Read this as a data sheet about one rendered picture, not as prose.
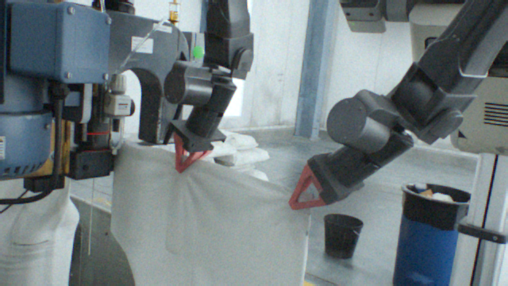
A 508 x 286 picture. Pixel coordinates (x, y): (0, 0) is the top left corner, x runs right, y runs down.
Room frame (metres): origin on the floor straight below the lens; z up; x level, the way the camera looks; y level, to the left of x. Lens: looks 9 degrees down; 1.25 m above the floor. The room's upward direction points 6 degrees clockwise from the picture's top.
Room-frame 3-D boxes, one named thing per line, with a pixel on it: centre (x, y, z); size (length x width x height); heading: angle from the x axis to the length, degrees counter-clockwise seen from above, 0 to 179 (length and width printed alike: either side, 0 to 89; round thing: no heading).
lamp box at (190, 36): (1.09, 0.19, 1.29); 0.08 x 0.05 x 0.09; 55
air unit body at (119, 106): (0.85, 0.27, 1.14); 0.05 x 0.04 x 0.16; 145
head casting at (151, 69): (1.04, 0.37, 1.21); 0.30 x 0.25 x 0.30; 55
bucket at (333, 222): (3.15, -0.70, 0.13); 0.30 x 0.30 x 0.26
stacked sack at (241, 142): (4.47, 0.35, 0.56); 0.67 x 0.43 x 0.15; 55
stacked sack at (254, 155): (4.33, 0.19, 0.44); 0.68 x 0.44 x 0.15; 145
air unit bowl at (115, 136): (0.84, 0.27, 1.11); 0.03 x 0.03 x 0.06
